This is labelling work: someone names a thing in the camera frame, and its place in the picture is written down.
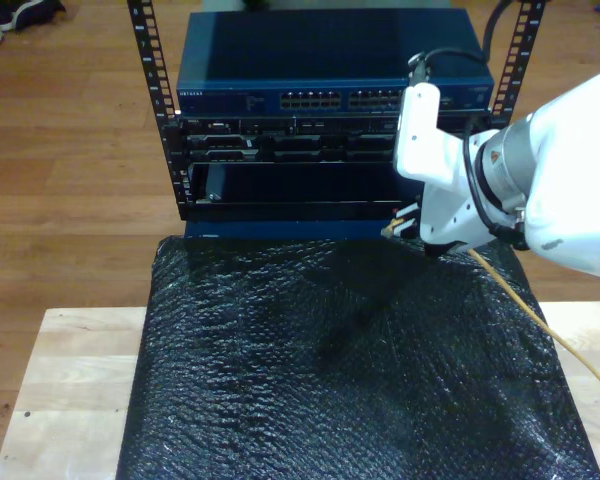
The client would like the yellow network cable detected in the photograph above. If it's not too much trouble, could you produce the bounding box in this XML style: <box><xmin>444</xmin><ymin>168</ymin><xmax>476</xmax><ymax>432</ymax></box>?
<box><xmin>381</xmin><ymin>223</ymin><xmax>600</xmax><ymax>409</ymax></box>

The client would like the black rack server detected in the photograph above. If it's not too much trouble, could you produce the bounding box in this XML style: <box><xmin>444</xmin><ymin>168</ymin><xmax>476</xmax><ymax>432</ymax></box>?
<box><xmin>179</xmin><ymin>116</ymin><xmax>491</xmax><ymax>164</ymax></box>

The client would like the blue base box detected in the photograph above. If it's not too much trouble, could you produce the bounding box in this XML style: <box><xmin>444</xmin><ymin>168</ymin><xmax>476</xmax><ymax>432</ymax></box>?
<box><xmin>183</xmin><ymin>218</ymin><xmax>482</xmax><ymax>242</ymax></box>

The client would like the black bubble-wrap mat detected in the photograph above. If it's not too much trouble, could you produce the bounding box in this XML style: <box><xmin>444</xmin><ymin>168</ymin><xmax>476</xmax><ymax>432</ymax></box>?
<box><xmin>114</xmin><ymin>230</ymin><xmax>600</xmax><ymax>480</ymax></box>

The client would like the blue network switch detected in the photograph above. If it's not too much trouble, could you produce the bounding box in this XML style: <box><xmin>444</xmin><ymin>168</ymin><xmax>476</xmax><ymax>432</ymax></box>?
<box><xmin>175</xmin><ymin>8</ymin><xmax>495</xmax><ymax>119</ymax></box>

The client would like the black rack frame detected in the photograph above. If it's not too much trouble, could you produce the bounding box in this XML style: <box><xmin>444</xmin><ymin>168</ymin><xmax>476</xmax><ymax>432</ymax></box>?
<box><xmin>126</xmin><ymin>0</ymin><xmax>549</xmax><ymax>222</ymax></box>

